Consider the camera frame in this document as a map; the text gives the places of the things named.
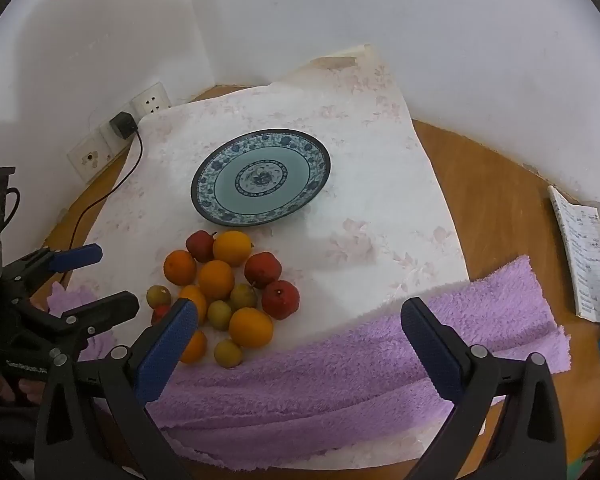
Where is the blue floral ceramic plate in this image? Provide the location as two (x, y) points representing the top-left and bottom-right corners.
(190, 128), (332, 228)

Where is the black power adapter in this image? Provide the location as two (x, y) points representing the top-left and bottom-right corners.
(109, 112), (138, 140)

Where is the white coax wall plate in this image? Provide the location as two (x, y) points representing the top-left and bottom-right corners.
(67, 131), (114, 184)

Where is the small orange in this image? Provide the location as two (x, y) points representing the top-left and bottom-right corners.
(178, 285), (208, 325)
(180, 330), (208, 365)

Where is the person left hand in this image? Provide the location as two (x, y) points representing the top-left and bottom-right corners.
(0, 375), (45, 404)

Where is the white floral table cover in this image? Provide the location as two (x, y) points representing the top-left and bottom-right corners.
(71, 47), (468, 469)

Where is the black power cable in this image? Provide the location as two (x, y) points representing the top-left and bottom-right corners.
(59, 128), (145, 286)

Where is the large yellow orange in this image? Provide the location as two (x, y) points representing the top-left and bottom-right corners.
(212, 231), (253, 268)

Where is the large orange pile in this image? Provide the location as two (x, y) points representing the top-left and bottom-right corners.
(228, 308), (274, 349)

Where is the white wall socket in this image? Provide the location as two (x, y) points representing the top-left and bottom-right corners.
(131, 82), (171, 117)

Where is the small red apple with stem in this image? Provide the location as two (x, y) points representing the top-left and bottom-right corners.
(185, 230), (214, 263)

